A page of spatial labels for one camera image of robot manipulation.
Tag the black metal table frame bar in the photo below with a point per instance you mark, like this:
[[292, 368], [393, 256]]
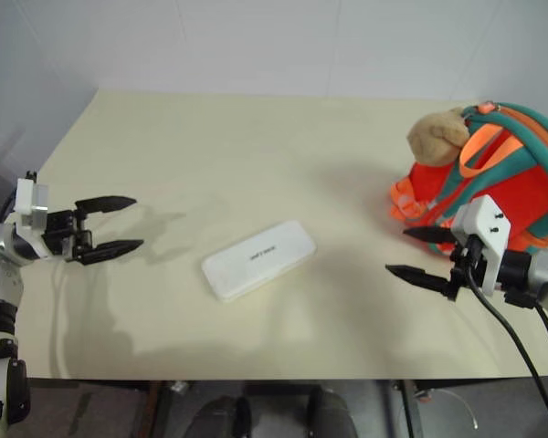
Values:
[[406, 408], [159, 410]]

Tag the white rectangular box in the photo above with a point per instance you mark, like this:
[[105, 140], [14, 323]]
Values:
[[258, 260]]

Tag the small metal bracket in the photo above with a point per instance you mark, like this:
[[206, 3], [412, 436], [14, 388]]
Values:
[[179, 387]]

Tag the tan plush animal head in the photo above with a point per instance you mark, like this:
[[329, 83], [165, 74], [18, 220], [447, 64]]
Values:
[[436, 137]]

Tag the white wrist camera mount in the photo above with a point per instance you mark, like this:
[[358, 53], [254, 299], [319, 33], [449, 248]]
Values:
[[486, 219], [27, 196]]

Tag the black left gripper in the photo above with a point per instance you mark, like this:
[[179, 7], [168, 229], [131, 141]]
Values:
[[61, 232]]

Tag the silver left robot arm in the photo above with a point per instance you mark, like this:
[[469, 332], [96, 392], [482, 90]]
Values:
[[0, 274]]

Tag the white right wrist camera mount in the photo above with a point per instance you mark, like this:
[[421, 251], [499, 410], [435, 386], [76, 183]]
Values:
[[486, 219]]

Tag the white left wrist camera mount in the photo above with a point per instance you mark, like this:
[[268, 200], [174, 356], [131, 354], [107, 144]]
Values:
[[27, 196]]

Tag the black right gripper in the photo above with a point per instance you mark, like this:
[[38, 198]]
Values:
[[461, 269]]

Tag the orange and green backpack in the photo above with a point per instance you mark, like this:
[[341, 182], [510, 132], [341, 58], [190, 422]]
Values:
[[507, 182]]

